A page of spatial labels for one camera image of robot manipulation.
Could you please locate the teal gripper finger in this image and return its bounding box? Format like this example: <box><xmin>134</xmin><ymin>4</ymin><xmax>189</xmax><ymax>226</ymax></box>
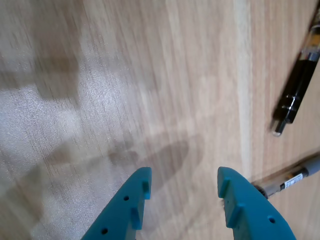
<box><xmin>217</xmin><ymin>166</ymin><xmax>297</xmax><ymax>240</ymax></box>
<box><xmin>81</xmin><ymin>166</ymin><xmax>153</xmax><ymax>240</ymax></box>

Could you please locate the clear pen with grey grip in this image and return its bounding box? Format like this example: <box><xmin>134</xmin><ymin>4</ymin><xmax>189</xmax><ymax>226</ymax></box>
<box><xmin>251</xmin><ymin>154</ymin><xmax>320</xmax><ymax>200</ymax></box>

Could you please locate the black retractable pen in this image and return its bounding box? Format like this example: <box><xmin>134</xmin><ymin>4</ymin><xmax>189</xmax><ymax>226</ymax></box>
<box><xmin>271</xmin><ymin>4</ymin><xmax>320</xmax><ymax>137</ymax></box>

